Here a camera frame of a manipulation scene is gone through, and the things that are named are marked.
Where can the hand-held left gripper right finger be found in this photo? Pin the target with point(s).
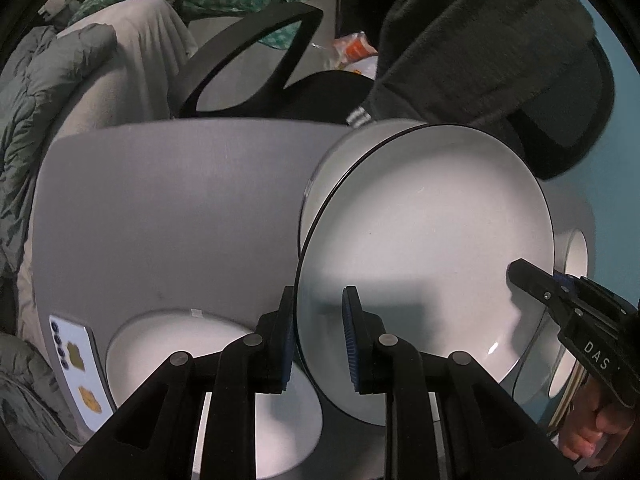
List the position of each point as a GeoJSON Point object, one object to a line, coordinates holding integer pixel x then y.
{"type": "Point", "coordinates": [350, 340]}

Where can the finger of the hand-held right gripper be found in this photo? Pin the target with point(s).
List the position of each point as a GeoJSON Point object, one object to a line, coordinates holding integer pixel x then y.
{"type": "Point", "coordinates": [532, 282]}
{"type": "Point", "coordinates": [563, 277]}

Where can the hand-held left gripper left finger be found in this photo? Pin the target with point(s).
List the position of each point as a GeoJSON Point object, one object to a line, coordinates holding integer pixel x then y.
{"type": "Point", "coordinates": [287, 340]}

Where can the small white bowl black rim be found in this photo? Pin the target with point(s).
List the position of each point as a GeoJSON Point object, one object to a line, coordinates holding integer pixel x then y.
{"type": "Point", "coordinates": [577, 255]}

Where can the stack of white plates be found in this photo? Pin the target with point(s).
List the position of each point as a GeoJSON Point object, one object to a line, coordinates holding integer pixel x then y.
{"type": "Point", "coordinates": [285, 435]}

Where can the person's right hand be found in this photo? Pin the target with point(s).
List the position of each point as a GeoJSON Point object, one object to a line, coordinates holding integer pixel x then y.
{"type": "Point", "coordinates": [582, 435]}

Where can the wooden board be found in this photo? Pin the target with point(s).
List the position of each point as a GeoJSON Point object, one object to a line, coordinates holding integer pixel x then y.
{"type": "Point", "coordinates": [570, 407]}

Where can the white phone with stickers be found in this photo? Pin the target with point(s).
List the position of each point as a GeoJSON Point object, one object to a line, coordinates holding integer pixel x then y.
{"type": "Point", "coordinates": [75, 340]}

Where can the dark grey fleece blanket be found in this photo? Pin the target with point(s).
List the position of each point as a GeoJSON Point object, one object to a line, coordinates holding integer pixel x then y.
{"type": "Point", "coordinates": [475, 35]}

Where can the white plastic bag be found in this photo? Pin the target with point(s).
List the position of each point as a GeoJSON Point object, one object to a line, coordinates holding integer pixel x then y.
{"type": "Point", "coordinates": [362, 66]}

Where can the orange snack packet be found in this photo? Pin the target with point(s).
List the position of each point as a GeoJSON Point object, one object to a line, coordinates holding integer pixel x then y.
{"type": "Point", "coordinates": [356, 47]}

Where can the black office chair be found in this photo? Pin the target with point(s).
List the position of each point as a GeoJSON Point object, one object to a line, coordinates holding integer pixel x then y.
{"type": "Point", "coordinates": [250, 35]}

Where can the beige cloth cover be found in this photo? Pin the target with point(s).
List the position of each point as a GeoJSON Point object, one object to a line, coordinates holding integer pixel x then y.
{"type": "Point", "coordinates": [130, 75]}

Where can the grey quilted coat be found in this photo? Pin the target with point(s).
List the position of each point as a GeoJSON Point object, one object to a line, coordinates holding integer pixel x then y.
{"type": "Point", "coordinates": [30, 125]}

